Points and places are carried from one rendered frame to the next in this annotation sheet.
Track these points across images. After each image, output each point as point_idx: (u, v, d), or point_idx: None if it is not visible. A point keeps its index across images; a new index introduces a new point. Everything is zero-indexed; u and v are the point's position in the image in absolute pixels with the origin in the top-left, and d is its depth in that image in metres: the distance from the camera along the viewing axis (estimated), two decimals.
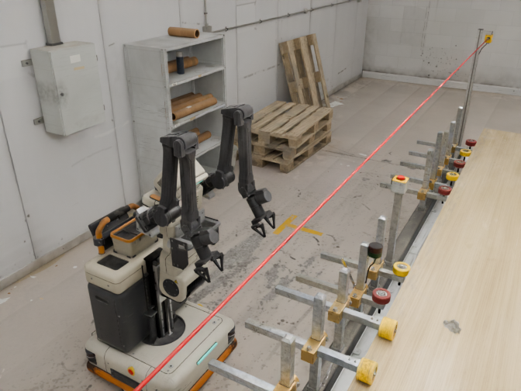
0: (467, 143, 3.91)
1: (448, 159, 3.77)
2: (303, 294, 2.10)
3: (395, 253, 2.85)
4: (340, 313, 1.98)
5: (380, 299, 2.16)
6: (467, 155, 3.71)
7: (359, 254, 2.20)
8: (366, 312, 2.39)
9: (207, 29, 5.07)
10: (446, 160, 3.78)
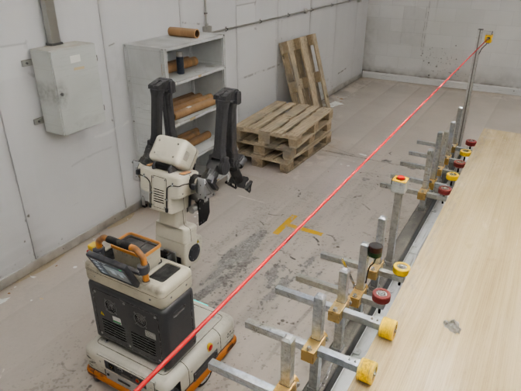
0: (467, 143, 3.91)
1: (448, 159, 3.77)
2: (303, 294, 2.10)
3: (395, 253, 2.85)
4: (340, 313, 1.98)
5: (380, 299, 2.16)
6: (467, 155, 3.71)
7: (359, 254, 2.20)
8: (366, 312, 2.39)
9: (207, 29, 5.07)
10: (446, 160, 3.78)
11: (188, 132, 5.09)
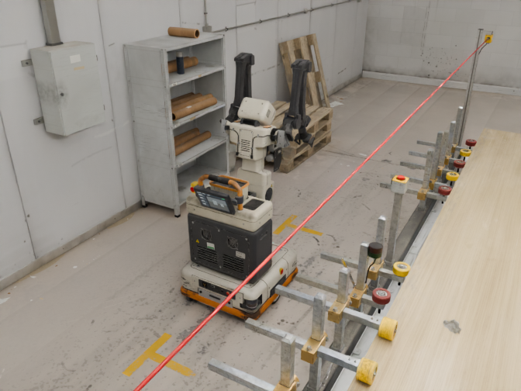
0: (467, 143, 3.91)
1: (448, 159, 3.77)
2: (303, 294, 2.10)
3: (395, 253, 2.85)
4: (340, 313, 1.98)
5: (380, 299, 2.16)
6: (467, 155, 3.71)
7: (359, 254, 2.20)
8: (366, 312, 2.39)
9: (207, 29, 5.07)
10: (446, 160, 3.78)
11: (188, 132, 5.09)
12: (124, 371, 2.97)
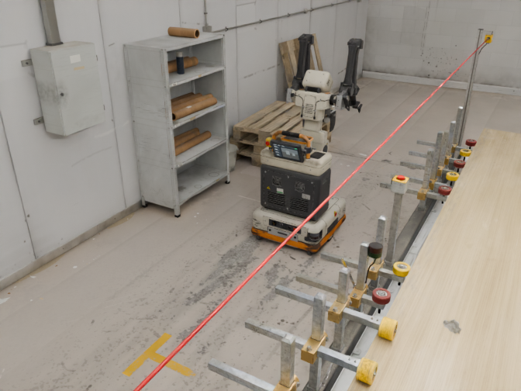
0: (467, 143, 3.91)
1: (448, 159, 3.77)
2: (303, 294, 2.10)
3: (395, 253, 2.85)
4: (340, 313, 1.98)
5: (380, 299, 2.16)
6: (467, 155, 3.71)
7: (359, 254, 2.20)
8: (366, 312, 2.39)
9: (207, 29, 5.07)
10: (446, 160, 3.78)
11: (188, 132, 5.09)
12: (124, 371, 2.97)
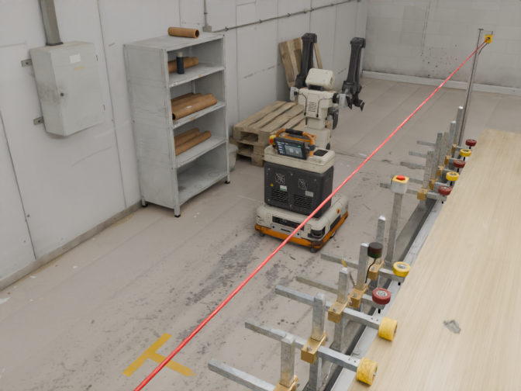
0: (467, 143, 3.91)
1: (448, 159, 3.77)
2: (303, 294, 2.10)
3: (395, 253, 2.85)
4: (340, 313, 1.98)
5: (380, 299, 2.16)
6: (467, 155, 3.71)
7: (359, 254, 2.20)
8: (366, 312, 2.39)
9: (207, 29, 5.07)
10: (446, 160, 3.78)
11: (188, 132, 5.09)
12: (124, 371, 2.97)
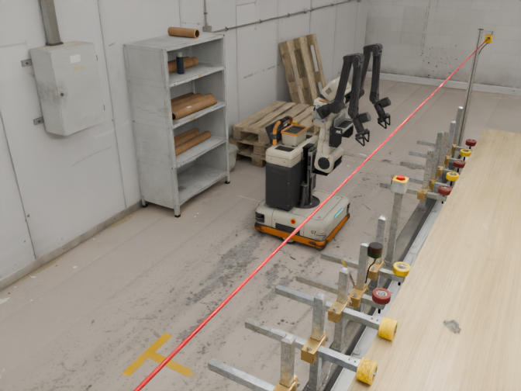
0: (467, 143, 3.91)
1: (448, 159, 3.77)
2: (303, 294, 2.10)
3: (395, 253, 2.85)
4: (340, 313, 1.98)
5: (380, 299, 2.16)
6: (467, 155, 3.71)
7: (359, 254, 2.20)
8: (366, 312, 2.39)
9: (207, 29, 5.07)
10: (446, 160, 3.78)
11: (188, 132, 5.09)
12: (124, 371, 2.97)
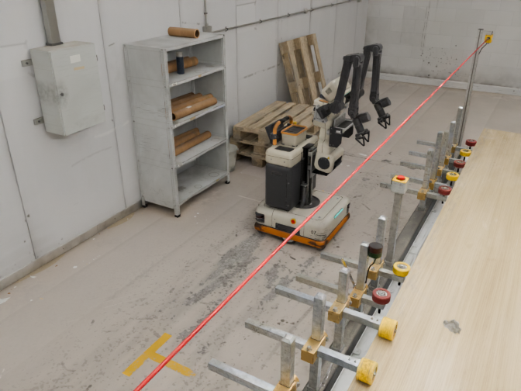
0: (467, 143, 3.91)
1: (448, 159, 3.77)
2: (303, 294, 2.10)
3: (395, 253, 2.85)
4: (340, 313, 1.98)
5: (380, 299, 2.16)
6: (467, 155, 3.71)
7: (359, 254, 2.20)
8: (366, 312, 2.39)
9: (207, 29, 5.07)
10: (446, 160, 3.78)
11: (188, 132, 5.09)
12: (124, 371, 2.97)
